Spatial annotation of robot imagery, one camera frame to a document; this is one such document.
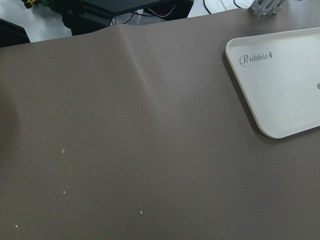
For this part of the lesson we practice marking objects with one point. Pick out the cream rabbit print tray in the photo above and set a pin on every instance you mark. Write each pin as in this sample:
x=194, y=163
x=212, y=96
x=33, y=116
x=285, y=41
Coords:
x=279, y=76

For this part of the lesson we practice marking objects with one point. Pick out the black gripper stand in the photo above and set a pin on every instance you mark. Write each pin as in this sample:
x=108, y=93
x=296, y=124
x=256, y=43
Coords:
x=87, y=16

